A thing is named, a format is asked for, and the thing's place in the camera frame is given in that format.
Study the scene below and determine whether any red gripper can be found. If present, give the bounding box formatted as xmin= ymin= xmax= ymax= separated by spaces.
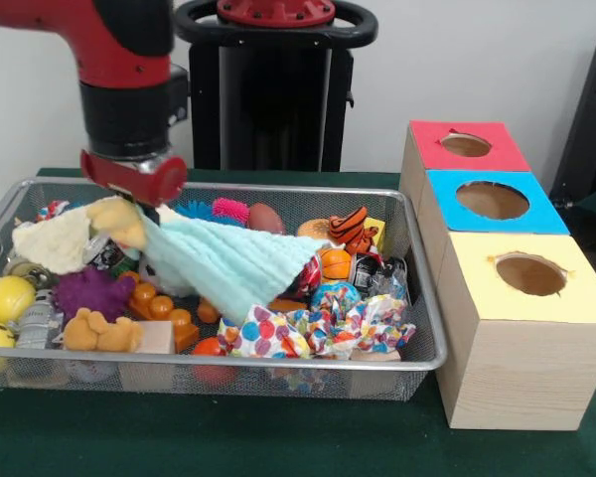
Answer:
xmin=78 ymin=147 xmax=189 ymax=226

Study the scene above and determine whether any mint green muslin cloth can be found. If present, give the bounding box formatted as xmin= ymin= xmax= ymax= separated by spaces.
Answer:
xmin=138 ymin=203 xmax=324 ymax=327

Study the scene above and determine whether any cream muslin cloth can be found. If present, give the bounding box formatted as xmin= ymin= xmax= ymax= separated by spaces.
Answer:
xmin=12 ymin=198 xmax=98 ymax=274

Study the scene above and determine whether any wooden box with three holes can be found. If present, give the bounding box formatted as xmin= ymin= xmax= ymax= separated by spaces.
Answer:
xmin=398 ymin=118 xmax=596 ymax=431

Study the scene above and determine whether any orange toy building brick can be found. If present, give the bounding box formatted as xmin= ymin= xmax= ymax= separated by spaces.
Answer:
xmin=127 ymin=282 xmax=201 ymax=354

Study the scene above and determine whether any purple spiky toy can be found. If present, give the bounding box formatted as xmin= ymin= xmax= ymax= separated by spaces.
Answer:
xmin=53 ymin=267 xmax=136 ymax=322

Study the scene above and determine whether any brown plush animal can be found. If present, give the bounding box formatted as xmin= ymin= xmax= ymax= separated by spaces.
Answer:
xmin=63 ymin=307 xmax=144 ymax=353

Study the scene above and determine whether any grey toy robot figure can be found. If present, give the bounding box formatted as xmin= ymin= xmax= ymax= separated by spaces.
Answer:
xmin=14 ymin=290 xmax=64 ymax=349

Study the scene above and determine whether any orange tiger plush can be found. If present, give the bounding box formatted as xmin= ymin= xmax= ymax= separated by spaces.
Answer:
xmin=327 ymin=206 xmax=381 ymax=257

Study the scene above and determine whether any black upright panel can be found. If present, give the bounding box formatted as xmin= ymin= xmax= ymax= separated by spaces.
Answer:
xmin=549 ymin=32 xmax=596 ymax=210

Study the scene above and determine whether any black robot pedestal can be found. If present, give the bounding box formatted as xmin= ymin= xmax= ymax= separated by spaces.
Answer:
xmin=174 ymin=0 xmax=378 ymax=173

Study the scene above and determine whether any silver wire mesh bin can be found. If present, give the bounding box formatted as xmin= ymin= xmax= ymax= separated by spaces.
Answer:
xmin=0 ymin=177 xmax=448 ymax=401

